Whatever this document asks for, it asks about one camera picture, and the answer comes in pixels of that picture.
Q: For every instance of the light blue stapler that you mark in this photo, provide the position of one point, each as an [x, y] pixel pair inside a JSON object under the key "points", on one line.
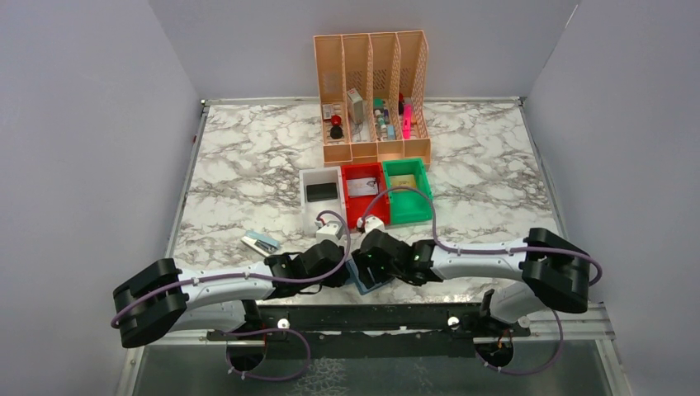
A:
{"points": [[260, 243]]}

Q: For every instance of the red black stamp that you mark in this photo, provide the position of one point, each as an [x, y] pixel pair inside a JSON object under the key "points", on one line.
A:
{"points": [[336, 129]]}

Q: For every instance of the small bottles in organizer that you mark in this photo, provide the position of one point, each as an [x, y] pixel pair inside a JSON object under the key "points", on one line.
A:
{"points": [[384, 128]]}

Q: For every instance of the gold card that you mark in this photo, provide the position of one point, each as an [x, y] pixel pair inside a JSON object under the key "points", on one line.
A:
{"points": [[403, 183]]}

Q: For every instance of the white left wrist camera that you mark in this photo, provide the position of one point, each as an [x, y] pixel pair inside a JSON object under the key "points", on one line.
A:
{"points": [[329, 230]]}

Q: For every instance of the green plastic bin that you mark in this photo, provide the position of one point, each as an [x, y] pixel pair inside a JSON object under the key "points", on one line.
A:
{"points": [[407, 207]]}

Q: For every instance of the pink highlighter marker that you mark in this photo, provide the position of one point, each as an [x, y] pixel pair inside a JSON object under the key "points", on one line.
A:
{"points": [[407, 121]]}

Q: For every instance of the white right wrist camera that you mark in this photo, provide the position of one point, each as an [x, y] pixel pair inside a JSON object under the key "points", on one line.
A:
{"points": [[370, 223]]}

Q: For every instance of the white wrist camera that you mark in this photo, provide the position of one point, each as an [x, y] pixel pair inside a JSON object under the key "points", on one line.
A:
{"points": [[329, 230], [370, 223]]}

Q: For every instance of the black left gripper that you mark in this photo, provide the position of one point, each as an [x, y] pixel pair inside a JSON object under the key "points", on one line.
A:
{"points": [[336, 281]]}

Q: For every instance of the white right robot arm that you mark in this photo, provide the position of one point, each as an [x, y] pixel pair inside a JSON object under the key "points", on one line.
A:
{"points": [[546, 271]]}

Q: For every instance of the white box in organizer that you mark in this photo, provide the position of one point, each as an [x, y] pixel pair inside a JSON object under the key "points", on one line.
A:
{"points": [[355, 105]]}

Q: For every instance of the white card in red bin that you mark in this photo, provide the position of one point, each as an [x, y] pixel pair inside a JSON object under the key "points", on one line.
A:
{"points": [[366, 186]]}

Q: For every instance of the orange file organizer rack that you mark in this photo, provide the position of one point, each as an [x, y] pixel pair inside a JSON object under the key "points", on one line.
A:
{"points": [[388, 65]]}

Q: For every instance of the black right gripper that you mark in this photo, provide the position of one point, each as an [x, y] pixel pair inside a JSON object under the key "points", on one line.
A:
{"points": [[363, 261]]}

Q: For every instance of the black card in white bin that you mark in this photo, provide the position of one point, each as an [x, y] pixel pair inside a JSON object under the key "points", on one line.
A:
{"points": [[321, 192]]}

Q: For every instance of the translucent white plastic bin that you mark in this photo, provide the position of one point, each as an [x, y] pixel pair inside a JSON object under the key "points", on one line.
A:
{"points": [[310, 210]]}

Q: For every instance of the red plastic bin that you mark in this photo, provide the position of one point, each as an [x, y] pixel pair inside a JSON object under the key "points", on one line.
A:
{"points": [[356, 206]]}

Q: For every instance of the blue leather card holder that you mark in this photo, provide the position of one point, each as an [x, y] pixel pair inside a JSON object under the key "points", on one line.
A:
{"points": [[365, 279]]}

